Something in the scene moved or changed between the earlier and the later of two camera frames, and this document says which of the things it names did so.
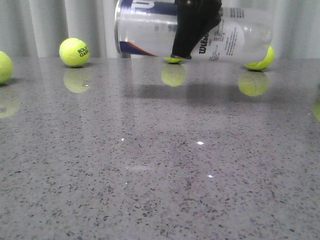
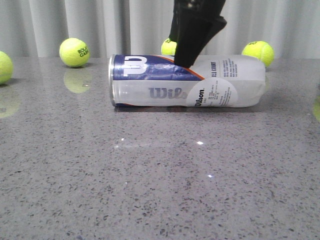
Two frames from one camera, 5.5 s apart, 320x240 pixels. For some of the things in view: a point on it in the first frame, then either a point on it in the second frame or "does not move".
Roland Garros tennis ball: [74, 52] does not move
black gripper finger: [195, 18] does not move
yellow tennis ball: [173, 60] → [168, 47]
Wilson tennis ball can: [244, 32] → [213, 81]
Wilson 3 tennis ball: [6, 67] does not move
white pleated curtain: [37, 29] does not move
